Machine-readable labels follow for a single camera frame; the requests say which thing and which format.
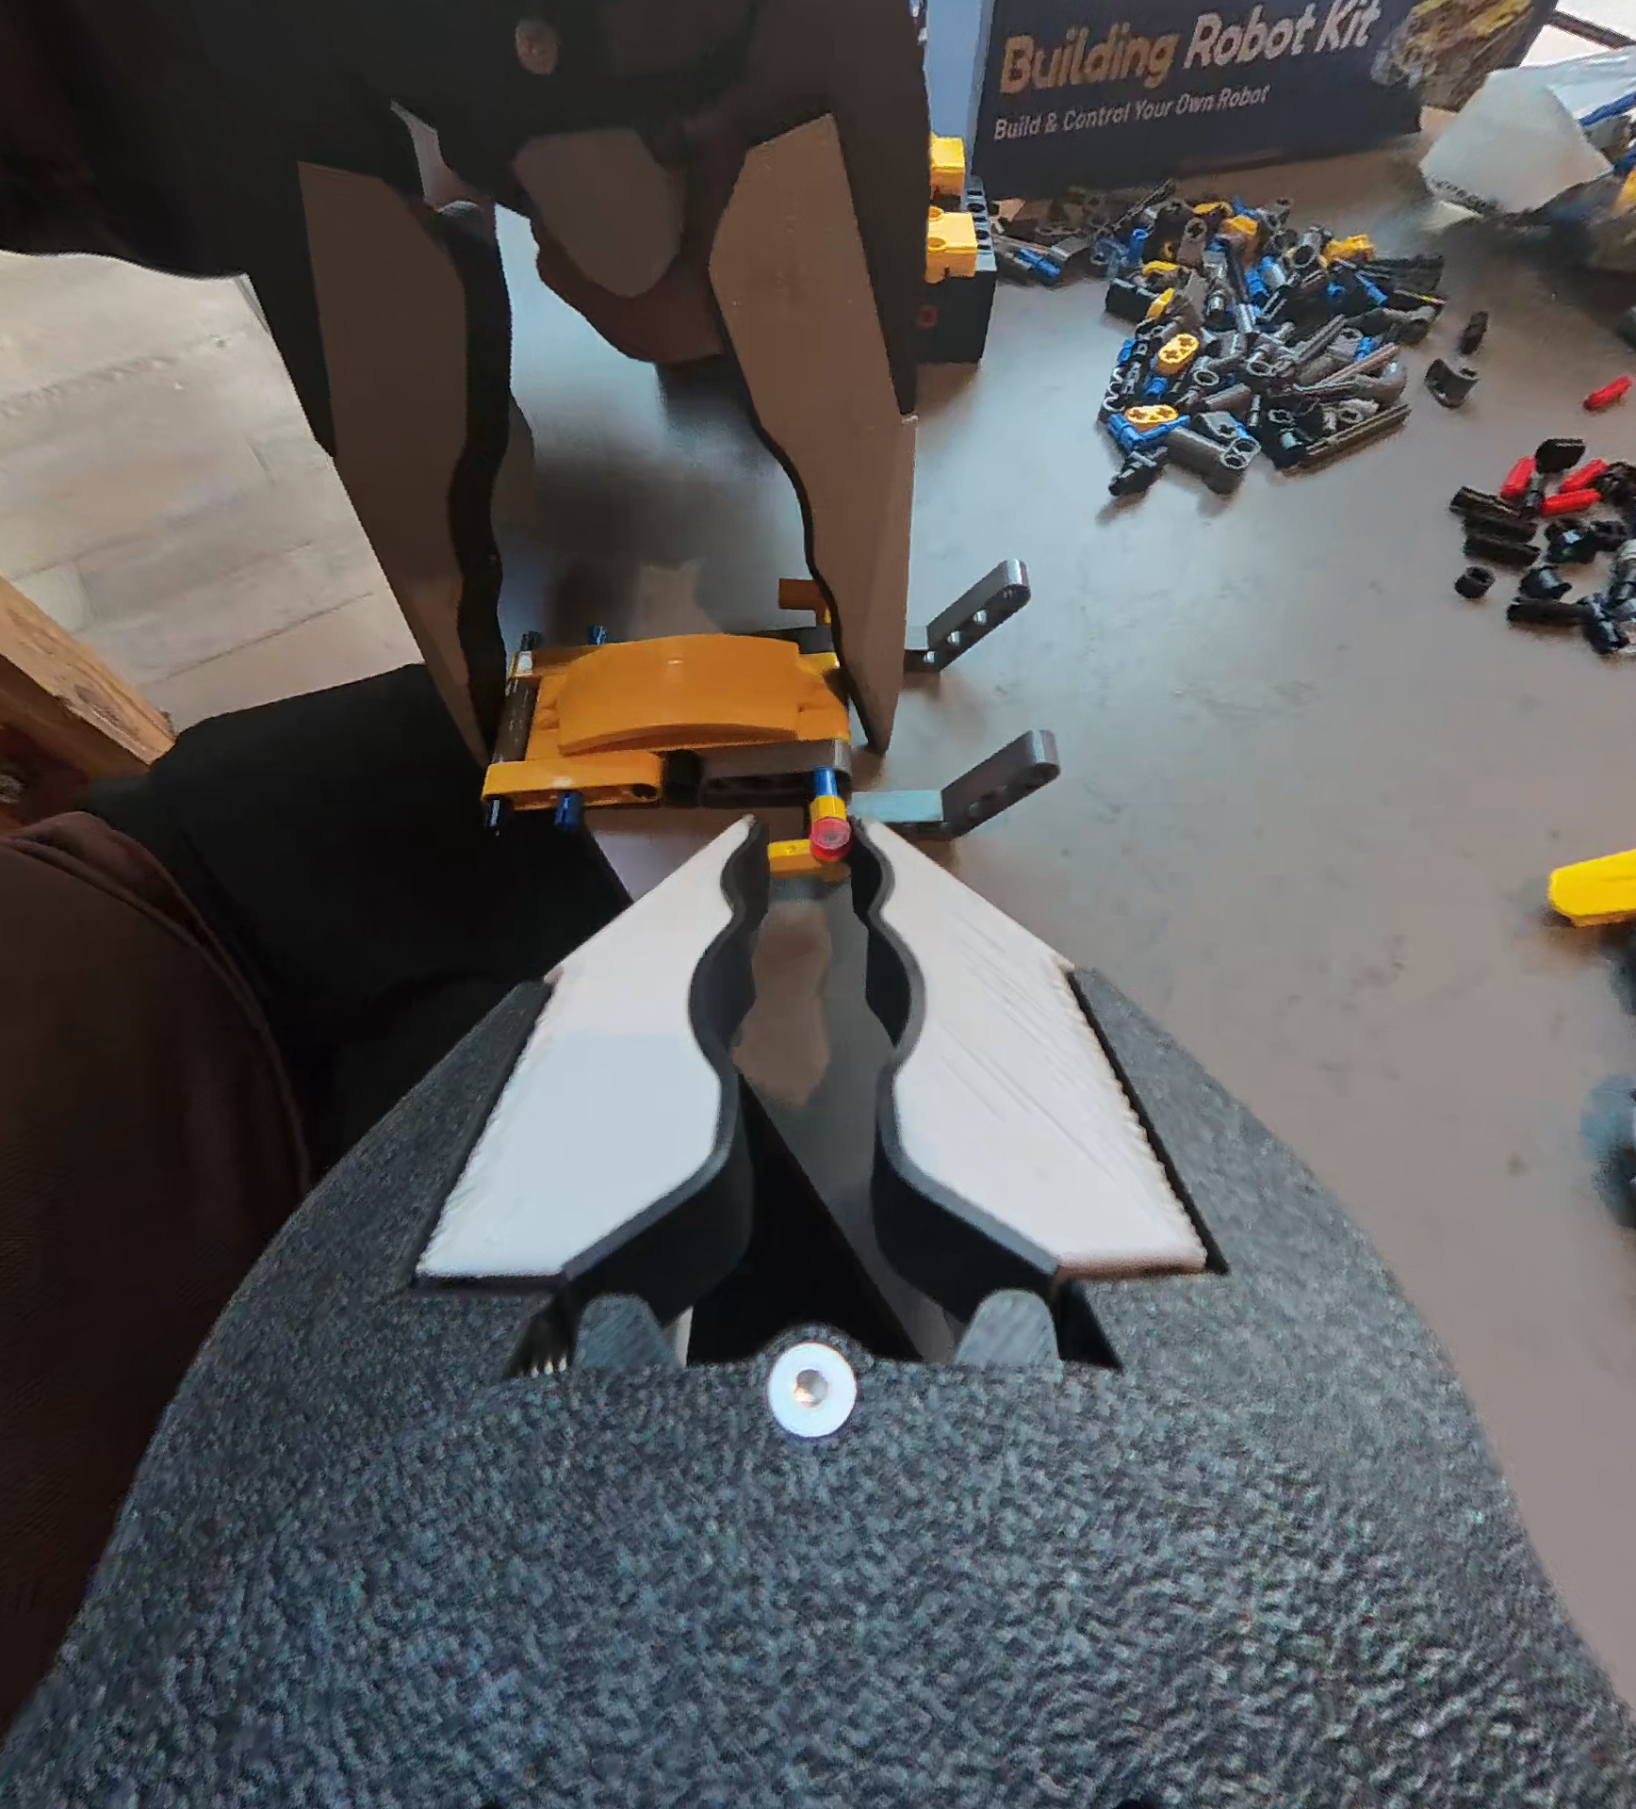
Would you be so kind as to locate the grey desk with wooden edge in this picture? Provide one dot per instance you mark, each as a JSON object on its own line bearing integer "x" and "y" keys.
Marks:
{"x": 1271, "y": 848}

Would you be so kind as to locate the pile of blue grey connectors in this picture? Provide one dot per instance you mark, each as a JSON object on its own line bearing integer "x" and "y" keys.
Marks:
{"x": 1258, "y": 311}

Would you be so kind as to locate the yellow curved panel piece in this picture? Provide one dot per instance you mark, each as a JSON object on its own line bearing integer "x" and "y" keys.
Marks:
{"x": 1633, "y": 880}

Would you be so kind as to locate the clear plastic bag of parts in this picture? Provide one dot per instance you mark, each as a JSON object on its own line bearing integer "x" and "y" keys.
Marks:
{"x": 1582, "y": 141}

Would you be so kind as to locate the yellow and grey brick assembly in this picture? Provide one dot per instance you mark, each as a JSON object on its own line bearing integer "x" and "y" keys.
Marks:
{"x": 664, "y": 706}

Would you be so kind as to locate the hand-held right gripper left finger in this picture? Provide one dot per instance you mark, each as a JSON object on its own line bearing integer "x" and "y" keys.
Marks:
{"x": 592, "y": 1130}

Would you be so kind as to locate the pile of black red pins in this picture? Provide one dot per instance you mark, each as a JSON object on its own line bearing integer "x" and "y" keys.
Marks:
{"x": 1610, "y": 565}

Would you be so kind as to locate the yellow connector with blue pin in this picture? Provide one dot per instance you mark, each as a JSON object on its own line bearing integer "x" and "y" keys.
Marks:
{"x": 802, "y": 593}

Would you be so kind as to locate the blue cardboard kit box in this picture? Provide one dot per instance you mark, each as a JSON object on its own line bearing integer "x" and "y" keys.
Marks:
{"x": 1186, "y": 85}

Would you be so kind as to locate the black and yellow brick block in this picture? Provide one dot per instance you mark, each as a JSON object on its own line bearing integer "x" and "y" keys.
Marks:
{"x": 954, "y": 254}

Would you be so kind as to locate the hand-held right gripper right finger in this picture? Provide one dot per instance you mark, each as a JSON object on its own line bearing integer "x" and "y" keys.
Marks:
{"x": 1032, "y": 1130}

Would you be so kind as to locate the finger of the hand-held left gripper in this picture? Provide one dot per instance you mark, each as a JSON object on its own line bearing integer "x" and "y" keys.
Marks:
{"x": 834, "y": 367}
{"x": 394, "y": 395}

